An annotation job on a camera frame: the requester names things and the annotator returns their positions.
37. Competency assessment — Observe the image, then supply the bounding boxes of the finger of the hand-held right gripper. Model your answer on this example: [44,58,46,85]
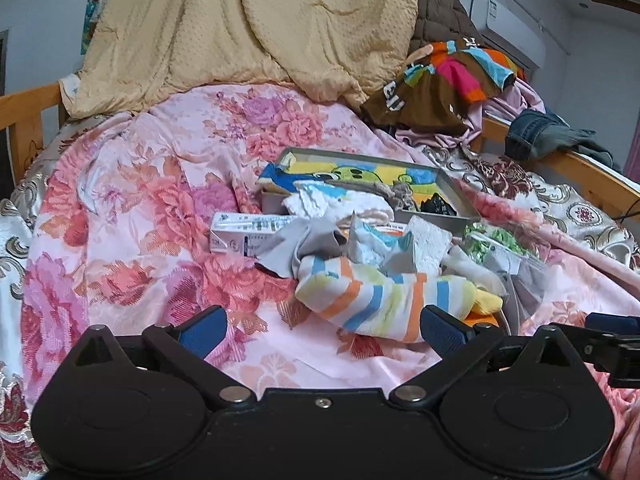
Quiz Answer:
[570,311,640,389]

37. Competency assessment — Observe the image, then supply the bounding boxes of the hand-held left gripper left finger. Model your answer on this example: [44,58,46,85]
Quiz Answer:
[74,305,249,409]

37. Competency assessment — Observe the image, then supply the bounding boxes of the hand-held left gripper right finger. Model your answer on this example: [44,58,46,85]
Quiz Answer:
[392,305,574,409]

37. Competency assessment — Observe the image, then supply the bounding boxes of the pastel striped sock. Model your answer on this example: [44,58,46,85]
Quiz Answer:
[295,255,476,343]

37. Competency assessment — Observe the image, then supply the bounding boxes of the grey face mask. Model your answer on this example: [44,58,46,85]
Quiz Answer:
[482,247,551,321]

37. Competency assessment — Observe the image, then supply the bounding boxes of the white and teal plastic packet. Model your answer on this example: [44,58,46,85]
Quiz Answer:
[347,212,416,273]

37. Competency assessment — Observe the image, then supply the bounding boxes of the grey metal tray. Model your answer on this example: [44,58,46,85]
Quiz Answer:
[257,146,483,236]

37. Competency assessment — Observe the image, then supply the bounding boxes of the white sock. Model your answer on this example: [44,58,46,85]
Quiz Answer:
[442,247,506,296]

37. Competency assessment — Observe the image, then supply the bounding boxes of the glass jar of green stars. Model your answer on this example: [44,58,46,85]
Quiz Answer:
[462,222,531,263]

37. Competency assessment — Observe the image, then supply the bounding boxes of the white medicine box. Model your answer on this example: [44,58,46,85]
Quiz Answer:
[209,211,301,256]

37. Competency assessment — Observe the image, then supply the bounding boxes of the small black object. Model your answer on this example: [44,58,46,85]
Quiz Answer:
[420,194,456,217]

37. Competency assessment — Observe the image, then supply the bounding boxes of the grey cloth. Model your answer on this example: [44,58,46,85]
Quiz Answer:
[255,217,348,278]

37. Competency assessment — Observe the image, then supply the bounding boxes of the white quilted towel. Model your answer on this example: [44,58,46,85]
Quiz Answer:
[282,182,396,223]

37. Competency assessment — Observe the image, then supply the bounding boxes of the cartoon printed cloth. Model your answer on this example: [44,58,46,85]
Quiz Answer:
[257,157,441,196]

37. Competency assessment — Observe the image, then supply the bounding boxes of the blue jeans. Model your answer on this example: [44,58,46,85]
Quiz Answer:
[505,110,626,166]

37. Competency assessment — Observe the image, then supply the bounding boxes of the brown colourful striped sweater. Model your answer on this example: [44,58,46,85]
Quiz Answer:
[360,37,526,136]

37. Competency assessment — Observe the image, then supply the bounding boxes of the yellow quilt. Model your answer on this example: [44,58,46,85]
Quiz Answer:
[67,0,421,118]

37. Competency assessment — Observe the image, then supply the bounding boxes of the dark door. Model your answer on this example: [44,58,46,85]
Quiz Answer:
[0,27,11,188]

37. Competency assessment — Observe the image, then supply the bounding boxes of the white air conditioner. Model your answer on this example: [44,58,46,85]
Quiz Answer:
[470,0,546,68]

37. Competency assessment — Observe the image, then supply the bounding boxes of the brown quilted jacket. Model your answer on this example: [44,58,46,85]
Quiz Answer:
[407,0,483,56]

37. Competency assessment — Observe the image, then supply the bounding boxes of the wooden bed frame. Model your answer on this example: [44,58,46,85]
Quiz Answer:
[0,82,640,211]

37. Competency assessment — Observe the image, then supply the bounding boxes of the teal wall poster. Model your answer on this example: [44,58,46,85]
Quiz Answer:
[82,0,113,53]

